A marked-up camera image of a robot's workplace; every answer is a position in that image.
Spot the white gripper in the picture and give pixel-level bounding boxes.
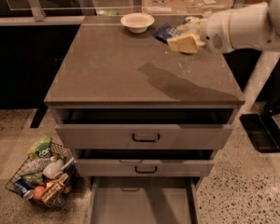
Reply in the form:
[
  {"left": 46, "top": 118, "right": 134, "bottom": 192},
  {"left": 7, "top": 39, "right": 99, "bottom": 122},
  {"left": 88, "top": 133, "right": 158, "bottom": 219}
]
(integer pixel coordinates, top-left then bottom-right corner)
[{"left": 167, "top": 9, "right": 233, "bottom": 54}]

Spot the blue rxbar blueberry bar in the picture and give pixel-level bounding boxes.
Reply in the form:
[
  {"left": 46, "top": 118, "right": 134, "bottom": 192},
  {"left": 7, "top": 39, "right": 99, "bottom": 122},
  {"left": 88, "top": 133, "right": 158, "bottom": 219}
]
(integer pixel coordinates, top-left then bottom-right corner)
[{"left": 153, "top": 23, "right": 181, "bottom": 44}]

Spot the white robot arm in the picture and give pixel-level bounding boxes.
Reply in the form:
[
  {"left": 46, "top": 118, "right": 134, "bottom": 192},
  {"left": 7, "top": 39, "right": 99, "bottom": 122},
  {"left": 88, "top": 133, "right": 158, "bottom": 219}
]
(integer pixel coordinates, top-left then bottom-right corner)
[{"left": 167, "top": 0, "right": 280, "bottom": 110}]

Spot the grey drawer cabinet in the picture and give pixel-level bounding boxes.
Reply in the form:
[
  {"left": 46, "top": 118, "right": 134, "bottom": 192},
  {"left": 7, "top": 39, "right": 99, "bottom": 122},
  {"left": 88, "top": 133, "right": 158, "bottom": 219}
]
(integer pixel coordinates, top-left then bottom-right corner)
[{"left": 43, "top": 14, "right": 245, "bottom": 224}]

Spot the grey top drawer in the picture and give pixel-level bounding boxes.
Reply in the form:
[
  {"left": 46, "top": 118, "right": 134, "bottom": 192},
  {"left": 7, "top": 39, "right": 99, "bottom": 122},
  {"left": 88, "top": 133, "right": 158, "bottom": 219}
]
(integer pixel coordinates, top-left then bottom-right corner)
[{"left": 51, "top": 107, "right": 237, "bottom": 150}]

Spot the grey drawer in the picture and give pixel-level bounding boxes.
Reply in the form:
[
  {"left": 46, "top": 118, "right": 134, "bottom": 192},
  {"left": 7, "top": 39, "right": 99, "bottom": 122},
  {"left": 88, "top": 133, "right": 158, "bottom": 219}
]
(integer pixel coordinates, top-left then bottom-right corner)
[
  {"left": 75, "top": 149, "right": 214, "bottom": 177},
  {"left": 86, "top": 177, "right": 202, "bottom": 224},
  {"left": 51, "top": 107, "right": 237, "bottom": 150}
]

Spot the grey middle drawer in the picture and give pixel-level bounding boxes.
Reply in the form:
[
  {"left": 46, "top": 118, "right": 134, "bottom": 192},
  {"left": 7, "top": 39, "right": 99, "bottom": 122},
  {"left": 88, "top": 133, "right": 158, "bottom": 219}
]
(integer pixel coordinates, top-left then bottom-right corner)
[{"left": 75, "top": 149, "right": 214, "bottom": 177}]

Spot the grey bottom drawer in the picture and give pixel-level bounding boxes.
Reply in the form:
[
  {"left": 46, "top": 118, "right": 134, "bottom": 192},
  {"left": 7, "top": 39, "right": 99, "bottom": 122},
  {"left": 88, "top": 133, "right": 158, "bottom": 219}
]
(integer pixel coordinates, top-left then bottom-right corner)
[{"left": 86, "top": 177, "right": 202, "bottom": 224}]

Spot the green soda can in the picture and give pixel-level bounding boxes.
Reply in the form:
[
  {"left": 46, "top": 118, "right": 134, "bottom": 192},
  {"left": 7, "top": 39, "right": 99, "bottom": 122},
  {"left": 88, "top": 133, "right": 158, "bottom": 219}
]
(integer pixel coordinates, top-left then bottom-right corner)
[{"left": 185, "top": 16, "right": 200, "bottom": 23}]

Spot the cardboard box left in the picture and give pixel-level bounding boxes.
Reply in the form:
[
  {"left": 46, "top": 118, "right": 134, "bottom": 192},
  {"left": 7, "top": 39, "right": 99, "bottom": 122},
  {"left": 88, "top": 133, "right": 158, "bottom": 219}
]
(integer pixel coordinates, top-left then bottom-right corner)
[{"left": 142, "top": 0, "right": 188, "bottom": 14}]

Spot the white paper bowl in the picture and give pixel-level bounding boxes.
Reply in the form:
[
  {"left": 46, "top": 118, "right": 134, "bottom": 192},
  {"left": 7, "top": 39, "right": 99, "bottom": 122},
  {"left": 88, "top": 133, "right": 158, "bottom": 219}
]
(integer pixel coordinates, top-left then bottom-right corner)
[{"left": 120, "top": 13, "right": 155, "bottom": 34}]

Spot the green chip bag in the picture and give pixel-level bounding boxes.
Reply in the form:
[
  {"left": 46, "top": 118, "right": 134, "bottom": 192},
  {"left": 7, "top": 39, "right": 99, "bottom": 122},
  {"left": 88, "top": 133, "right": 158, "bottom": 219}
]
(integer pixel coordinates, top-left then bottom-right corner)
[{"left": 26, "top": 136, "right": 52, "bottom": 159}]

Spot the white plastic bottle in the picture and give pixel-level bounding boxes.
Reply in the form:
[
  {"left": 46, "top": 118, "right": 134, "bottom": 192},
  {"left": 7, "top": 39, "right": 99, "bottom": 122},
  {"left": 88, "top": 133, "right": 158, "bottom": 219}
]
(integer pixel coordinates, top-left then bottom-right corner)
[{"left": 43, "top": 159, "right": 64, "bottom": 179}]

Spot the clear plastic water bottle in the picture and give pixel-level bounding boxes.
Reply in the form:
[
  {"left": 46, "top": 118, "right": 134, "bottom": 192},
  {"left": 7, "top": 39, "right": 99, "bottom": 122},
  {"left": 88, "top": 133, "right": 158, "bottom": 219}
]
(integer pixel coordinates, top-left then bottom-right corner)
[{"left": 21, "top": 158, "right": 52, "bottom": 174}]

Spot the brown snack box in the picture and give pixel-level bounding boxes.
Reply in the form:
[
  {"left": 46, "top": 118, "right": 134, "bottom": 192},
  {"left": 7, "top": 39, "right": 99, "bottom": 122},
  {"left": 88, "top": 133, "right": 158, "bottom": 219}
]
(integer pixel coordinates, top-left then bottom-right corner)
[{"left": 41, "top": 173, "right": 69, "bottom": 205}]

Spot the orange fruit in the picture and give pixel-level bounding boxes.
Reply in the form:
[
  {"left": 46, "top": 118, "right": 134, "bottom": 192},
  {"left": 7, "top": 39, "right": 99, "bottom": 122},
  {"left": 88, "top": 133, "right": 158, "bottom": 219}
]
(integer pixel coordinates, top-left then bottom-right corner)
[{"left": 33, "top": 186, "right": 46, "bottom": 202}]

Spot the blue soda can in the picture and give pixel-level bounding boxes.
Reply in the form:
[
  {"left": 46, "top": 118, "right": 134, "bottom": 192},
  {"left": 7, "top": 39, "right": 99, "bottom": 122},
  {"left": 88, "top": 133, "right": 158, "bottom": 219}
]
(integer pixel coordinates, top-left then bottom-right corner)
[{"left": 14, "top": 179, "right": 34, "bottom": 200}]

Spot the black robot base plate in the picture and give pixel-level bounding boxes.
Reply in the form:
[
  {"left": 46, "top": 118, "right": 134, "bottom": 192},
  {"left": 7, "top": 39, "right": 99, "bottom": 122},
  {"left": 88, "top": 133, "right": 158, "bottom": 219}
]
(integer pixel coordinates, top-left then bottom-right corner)
[{"left": 240, "top": 114, "right": 280, "bottom": 153}]

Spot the wire basket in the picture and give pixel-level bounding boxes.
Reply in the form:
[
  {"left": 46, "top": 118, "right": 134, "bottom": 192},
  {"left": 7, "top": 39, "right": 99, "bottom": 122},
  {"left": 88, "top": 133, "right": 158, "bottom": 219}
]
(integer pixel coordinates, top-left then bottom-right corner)
[{"left": 6, "top": 143, "right": 77, "bottom": 209}]

